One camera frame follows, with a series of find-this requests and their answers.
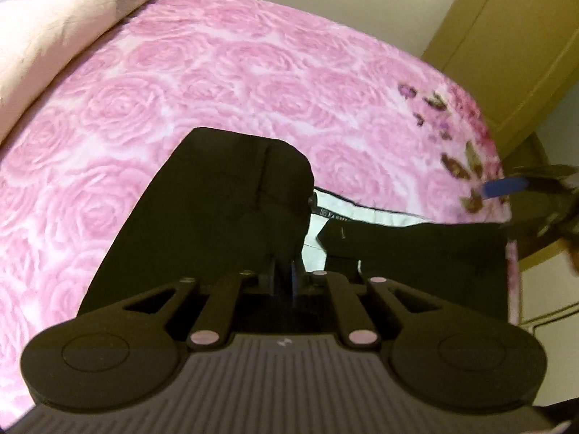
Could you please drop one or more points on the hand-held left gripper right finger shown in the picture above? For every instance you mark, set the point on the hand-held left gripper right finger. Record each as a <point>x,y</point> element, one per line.
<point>295,280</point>

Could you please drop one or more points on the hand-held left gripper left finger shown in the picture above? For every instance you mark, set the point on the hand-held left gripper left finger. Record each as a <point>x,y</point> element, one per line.
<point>269,278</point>

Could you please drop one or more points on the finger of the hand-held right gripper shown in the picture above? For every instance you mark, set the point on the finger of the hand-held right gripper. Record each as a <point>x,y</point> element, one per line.
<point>504,187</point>

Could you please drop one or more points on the black pants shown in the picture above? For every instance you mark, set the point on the black pants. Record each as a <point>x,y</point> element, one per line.
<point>217,217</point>

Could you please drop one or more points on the brown wooden wardrobe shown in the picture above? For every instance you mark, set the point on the brown wooden wardrobe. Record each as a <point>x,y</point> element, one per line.
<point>511,40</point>

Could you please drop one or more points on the pink floral bed sheet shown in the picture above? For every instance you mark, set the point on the pink floral bed sheet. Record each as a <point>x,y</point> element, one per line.
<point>226,77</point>

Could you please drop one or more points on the grey and cream duvet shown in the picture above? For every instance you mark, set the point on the grey and cream duvet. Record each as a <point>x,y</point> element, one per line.
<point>59,13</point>

